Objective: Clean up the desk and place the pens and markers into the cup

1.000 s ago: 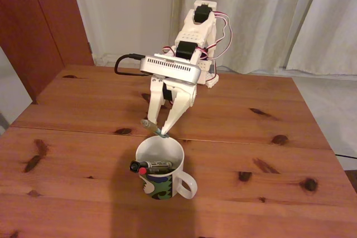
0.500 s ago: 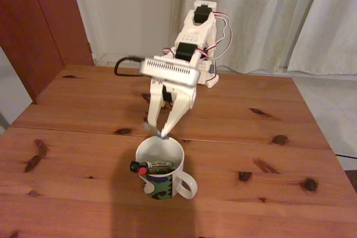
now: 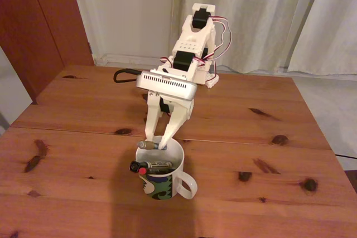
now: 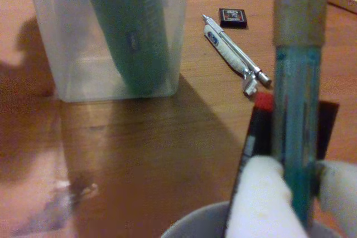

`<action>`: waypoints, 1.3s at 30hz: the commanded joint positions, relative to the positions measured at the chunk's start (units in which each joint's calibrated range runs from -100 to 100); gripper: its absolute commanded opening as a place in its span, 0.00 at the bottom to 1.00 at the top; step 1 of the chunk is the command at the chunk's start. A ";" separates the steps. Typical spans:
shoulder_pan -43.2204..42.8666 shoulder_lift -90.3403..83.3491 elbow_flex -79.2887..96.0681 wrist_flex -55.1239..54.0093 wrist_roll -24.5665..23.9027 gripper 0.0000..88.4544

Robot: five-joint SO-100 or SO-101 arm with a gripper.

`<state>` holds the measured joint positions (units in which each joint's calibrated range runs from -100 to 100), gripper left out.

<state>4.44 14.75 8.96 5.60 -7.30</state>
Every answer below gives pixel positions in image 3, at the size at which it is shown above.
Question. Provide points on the green pen clear tip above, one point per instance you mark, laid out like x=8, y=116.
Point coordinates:
x=149, y=145

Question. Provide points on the white marker black cap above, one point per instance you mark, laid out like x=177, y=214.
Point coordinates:
x=159, y=164

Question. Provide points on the black pen red tip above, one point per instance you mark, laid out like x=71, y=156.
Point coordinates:
x=143, y=170

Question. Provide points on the white mug green blue pattern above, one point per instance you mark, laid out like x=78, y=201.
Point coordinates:
x=161, y=188

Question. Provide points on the white curtain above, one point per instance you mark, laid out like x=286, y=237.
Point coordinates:
x=259, y=12
x=334, y=26

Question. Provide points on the brown wooden door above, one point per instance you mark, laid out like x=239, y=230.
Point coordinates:
x=42, y=26

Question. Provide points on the silver camera box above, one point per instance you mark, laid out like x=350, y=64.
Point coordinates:
x=167, y=84

